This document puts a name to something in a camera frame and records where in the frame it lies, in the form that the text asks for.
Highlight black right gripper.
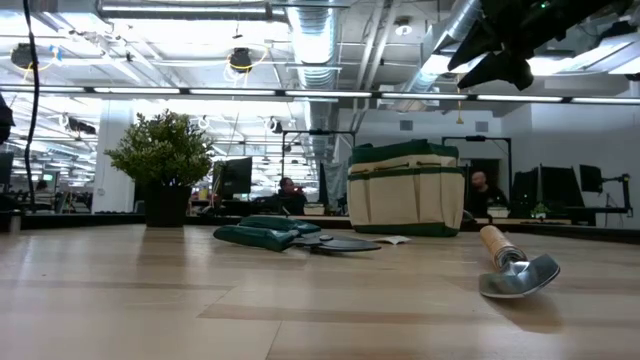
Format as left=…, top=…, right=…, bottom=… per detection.
left=447, top=0, right=594, bottom=92

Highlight metal trowel wooden handle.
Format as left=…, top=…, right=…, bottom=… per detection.
left=478, top=224, right=561, bottom=300

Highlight pruning shears green handles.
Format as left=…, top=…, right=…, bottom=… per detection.
left=212, top=214, right=382, bottom=254

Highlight canvas gardening bag green trim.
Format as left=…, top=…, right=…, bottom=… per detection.
left=346, top=138, right=466, bottom=238

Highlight black computer monitor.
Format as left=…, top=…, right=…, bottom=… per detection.
left=509, top=167, right=541, bottom=219
left=539, top=164, right=586, bottom=209
left=219, top=156, right=254, bottom=201

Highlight small black monitor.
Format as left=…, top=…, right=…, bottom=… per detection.
left=579, top=163, right=605, bottom=194

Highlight long overhead light bar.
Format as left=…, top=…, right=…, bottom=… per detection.
left=0, top=84, right=640, bottom=105

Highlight grey hanging cloth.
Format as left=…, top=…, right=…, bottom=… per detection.
left=319, top=160, right=350, bottom=210

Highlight white paper tag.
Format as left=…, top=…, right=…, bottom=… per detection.
left=369, top=234, right=412, bottom=246

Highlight green potted plant black pot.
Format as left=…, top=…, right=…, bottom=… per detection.
left=103, top=109, right=216, bottom=229

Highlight silver ventilation duct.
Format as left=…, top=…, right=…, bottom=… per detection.
left=284, top=0, right=342, bottom=166
left=389, top=0, right=489, bottom=111

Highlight black background rig frame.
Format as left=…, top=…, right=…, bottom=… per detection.
left=280, top=128, right=357, bottom=179
left=441, top=134, right=514, bottom=201

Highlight black overhead camera yellow cable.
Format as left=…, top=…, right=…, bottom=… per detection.
left=228, top=47, right=254, bottom=75
left=9, top=42, right=39, bottom=70

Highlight black hanging cable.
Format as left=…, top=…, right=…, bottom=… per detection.
left=22, top=0, right=41, bottom=211

